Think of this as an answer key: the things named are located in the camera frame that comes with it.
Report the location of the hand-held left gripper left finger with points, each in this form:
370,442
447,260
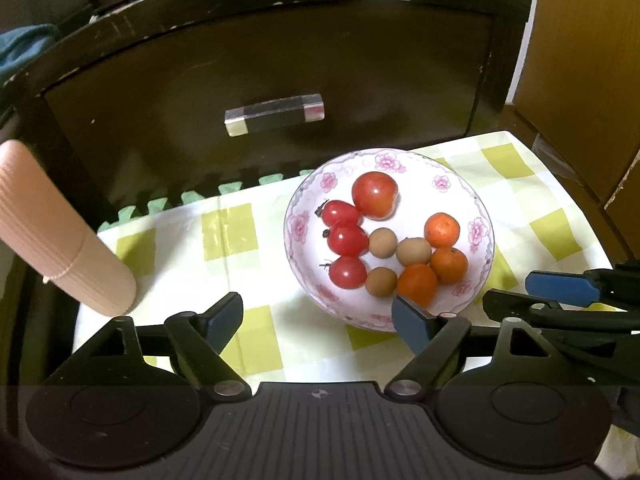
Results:
225,317

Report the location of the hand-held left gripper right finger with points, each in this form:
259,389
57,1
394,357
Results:
412,325

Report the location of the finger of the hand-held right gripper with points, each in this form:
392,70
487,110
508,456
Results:
560,287
520,305

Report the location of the small orange mandarin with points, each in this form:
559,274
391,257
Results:
417,282
442,230
448,265

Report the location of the light brown longan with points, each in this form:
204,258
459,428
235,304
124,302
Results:
414,251
381,281

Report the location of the red cherry tomato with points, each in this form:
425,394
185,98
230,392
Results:
347,271
341,213
348,238

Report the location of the dark brown longan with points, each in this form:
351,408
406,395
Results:
383,241

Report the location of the white floral plate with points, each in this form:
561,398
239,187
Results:
415,190

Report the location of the large red tomato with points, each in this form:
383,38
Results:
375,195

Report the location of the green white checked tablecloth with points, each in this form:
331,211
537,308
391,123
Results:
250,270

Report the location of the green foam puzzle mat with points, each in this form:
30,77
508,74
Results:
165,205

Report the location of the pink ribbed cup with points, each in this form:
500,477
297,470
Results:
50,230

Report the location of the brown wooden wardrobe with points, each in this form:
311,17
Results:
585,60

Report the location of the dark wooden drawer cabinet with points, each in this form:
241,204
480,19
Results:
150,85

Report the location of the blue cloth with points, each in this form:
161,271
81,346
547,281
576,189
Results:
20,50

